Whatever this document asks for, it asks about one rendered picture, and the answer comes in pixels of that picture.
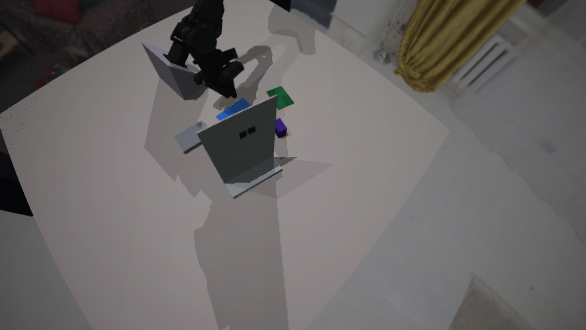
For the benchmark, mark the blue square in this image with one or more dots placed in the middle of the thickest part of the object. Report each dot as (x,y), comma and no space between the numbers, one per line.
(238,106)

